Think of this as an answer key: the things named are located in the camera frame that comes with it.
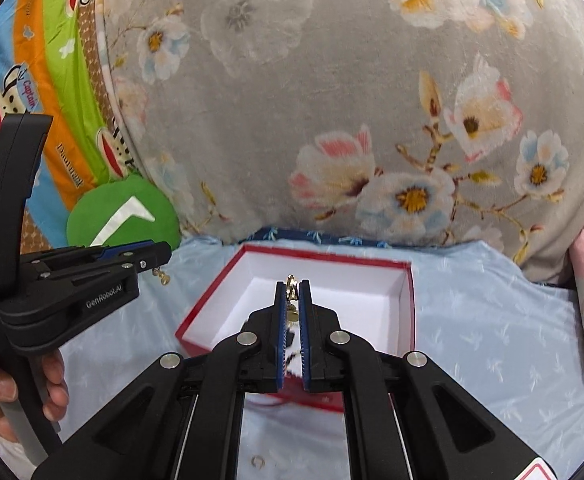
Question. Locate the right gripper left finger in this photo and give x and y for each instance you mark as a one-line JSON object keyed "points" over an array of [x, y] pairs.
{"points": [[181, 417]]}

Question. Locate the small gold hoop earring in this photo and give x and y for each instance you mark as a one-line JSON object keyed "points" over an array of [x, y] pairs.
{"points": [[257, 461]]}

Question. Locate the gold dangle hoop earring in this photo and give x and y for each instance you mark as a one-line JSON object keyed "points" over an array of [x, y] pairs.
{"points": [[162, 276]]}

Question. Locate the green round cushion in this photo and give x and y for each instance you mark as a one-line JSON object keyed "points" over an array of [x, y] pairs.
{"points": [[126, 211]]}

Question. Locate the gold drop earring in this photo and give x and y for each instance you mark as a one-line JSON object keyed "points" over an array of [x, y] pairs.
{"points": [[292, 315]]}

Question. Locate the person left hand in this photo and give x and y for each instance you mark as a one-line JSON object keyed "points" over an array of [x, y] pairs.
{"points": [[54, 408]]}

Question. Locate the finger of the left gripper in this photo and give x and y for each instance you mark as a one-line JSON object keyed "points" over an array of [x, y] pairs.
{"points": [[132, 252], [87, 271]]}

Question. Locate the colourful monkey print sheet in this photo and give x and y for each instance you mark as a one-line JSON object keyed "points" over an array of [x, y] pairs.
{"points": [[50, 64]]}

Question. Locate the grey floral blanket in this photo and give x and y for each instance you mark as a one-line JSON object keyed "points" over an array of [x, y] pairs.
{"points": [[407, 122]]}

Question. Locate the red jewelry box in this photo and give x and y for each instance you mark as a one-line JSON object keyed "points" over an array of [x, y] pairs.
{"points": [[373, 298]]}

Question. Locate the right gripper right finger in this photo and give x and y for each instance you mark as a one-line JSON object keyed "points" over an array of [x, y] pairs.
{"points": [[406, 418]]}

